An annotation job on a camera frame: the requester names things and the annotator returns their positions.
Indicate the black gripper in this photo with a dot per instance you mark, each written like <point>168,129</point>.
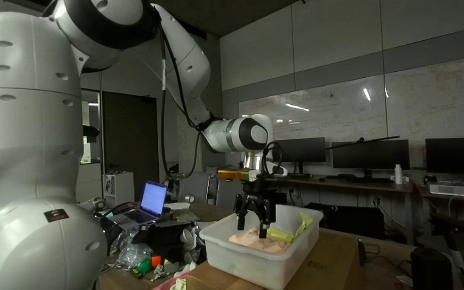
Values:
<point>255,195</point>

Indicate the peach cloth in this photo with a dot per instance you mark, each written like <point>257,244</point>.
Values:
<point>253,242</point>

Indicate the lime green cloth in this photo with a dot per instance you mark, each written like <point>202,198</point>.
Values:
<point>297,226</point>

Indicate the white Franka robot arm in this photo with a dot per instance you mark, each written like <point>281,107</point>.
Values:
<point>28,161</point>

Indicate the white plastic bin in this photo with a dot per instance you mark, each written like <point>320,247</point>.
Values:
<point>253,263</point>

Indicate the black computer monitor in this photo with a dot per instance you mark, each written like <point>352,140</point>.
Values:
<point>305,148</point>
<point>371,155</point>
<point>458,155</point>

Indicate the open laptop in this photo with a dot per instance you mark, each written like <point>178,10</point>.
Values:
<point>154,198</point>

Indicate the clear plastic bag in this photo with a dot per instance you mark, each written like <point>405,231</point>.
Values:
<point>129,252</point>

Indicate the white bottle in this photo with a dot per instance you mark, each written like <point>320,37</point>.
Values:
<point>398,174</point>

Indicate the black cylinder bin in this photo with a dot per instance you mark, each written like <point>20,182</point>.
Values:
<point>431,268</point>

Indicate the white desk device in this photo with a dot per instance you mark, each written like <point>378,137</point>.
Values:
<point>448,190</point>

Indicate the golden wrist camera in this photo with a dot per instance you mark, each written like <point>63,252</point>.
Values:
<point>233,174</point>

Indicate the wooden wall desk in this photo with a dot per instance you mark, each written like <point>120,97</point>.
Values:
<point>350,186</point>

